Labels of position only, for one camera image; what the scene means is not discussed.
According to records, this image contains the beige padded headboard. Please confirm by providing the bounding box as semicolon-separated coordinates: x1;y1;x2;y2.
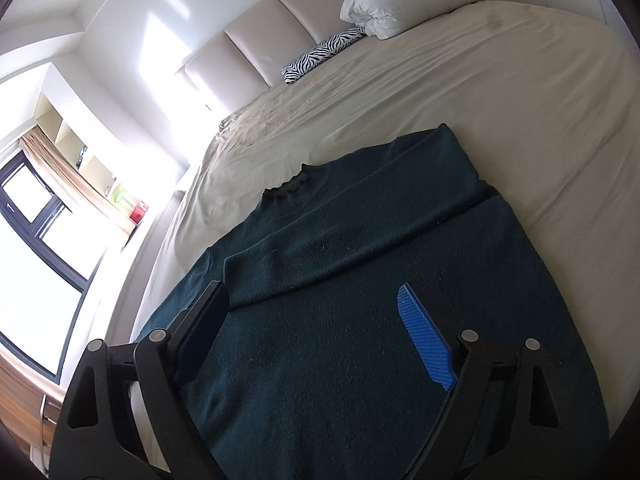
182;0;349;114

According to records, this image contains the white wall shelf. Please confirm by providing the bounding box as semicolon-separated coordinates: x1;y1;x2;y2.
34;93;144;209

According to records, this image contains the red box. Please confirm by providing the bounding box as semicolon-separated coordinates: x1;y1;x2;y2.
129;202;149;224

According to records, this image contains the black framed window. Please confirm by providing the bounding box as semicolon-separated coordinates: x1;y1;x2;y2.
1;152;102;385

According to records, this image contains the beige bed sheet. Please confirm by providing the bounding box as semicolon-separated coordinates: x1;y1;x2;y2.
136;1;639;463

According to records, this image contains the beige curtain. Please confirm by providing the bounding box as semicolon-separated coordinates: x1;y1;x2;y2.
20;125;136;235

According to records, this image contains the dark teal knit sweater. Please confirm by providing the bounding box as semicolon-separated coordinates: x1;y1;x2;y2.
145;126;608;479

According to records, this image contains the zebra print pillow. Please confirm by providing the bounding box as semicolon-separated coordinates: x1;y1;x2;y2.
281;27;366;84

